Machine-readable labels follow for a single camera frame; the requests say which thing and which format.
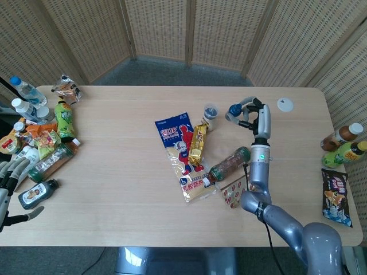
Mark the green labelled drink bottle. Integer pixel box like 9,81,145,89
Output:
54,99,76,143

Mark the small clear cup jar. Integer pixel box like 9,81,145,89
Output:
202,104,218,132

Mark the dark sauce bottle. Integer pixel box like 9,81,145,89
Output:
18,179,60,209

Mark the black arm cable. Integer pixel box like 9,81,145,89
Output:
242,163,273,247

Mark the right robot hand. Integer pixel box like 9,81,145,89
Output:
225,96,272,140

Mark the green drink bottle dark cap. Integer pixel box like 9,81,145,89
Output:
321,141,366,169

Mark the dark snack bag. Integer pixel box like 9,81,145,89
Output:
321,168,353,229

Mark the grey robot torso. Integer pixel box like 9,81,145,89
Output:
114,246,239,275

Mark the white round lid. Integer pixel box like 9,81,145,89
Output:
276,97,294,113

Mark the clear bottle with grey cap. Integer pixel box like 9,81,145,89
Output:
37,106,55,123

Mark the clear bag of bread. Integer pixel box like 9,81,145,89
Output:
51,74,83,105

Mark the water bottle with blue cap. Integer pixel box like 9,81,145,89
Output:
10,76,47,107

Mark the rubber glove package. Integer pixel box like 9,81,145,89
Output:
154,112,218,203

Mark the green yellow snack packet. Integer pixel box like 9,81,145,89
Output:
34,130,63,160

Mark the orange snack bag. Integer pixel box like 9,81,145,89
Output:
19,117,58,138

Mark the brown drink bottle white cap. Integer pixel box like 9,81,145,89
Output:
320,122,364,152

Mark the tea bottle with green label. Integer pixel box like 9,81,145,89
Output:
204,146,252,188
28,139,81,183

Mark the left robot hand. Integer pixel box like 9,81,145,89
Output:
0,156,45,233

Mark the red white flat packet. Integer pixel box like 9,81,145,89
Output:
220,175,256,209

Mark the gold foil snack packet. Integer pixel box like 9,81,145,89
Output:
188,120,209,166

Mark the woven folding screen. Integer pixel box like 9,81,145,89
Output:
0,0,367,247

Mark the red labelled round cup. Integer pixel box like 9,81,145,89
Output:
0,134,22,155

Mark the white capped plastic bottle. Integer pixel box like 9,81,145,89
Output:
11,98,40,124

